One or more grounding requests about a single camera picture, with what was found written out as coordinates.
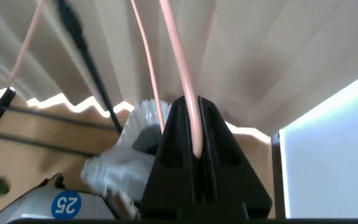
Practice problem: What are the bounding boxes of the pale grey shorts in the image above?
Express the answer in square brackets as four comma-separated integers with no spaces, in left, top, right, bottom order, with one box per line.
[81,124,163,203]

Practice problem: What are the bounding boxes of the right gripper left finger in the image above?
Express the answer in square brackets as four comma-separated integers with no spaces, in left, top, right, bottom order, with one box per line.
[140,95,204,219]

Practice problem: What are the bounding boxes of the pink clothes hanger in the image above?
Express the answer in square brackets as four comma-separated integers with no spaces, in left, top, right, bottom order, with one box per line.
[130,0,204,159]
[6,0,47,88]

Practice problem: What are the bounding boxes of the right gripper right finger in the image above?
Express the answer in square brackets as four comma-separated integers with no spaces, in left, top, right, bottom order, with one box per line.
[197,95,273,219]

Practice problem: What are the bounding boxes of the black clothes rack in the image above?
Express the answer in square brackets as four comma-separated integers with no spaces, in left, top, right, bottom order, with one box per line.
[0,0,124,158]

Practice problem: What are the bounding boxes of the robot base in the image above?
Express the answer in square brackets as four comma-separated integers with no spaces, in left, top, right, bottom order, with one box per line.
[0,186,117,224]

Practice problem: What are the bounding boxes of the beige curtain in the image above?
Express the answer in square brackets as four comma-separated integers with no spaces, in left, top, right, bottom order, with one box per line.
[0,0,358,138]

